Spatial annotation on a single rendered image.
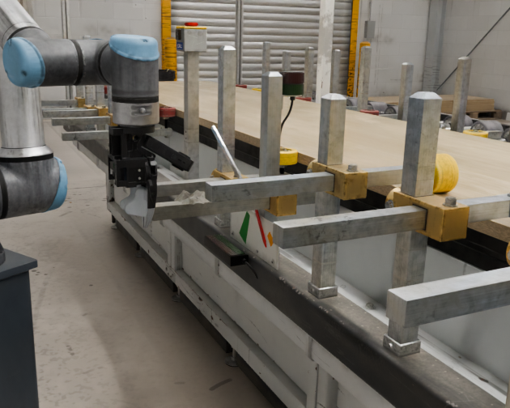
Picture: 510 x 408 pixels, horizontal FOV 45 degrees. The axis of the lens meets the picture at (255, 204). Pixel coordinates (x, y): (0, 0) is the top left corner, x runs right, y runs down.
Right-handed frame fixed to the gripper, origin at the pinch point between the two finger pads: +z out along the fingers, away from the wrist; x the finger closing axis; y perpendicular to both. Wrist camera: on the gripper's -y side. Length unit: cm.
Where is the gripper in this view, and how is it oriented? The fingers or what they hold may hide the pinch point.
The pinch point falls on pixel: (148, 221)
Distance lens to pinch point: 130.3
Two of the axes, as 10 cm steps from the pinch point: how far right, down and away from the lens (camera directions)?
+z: -0.3, 9.6, 2.6
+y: -9.0, 0.9, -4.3
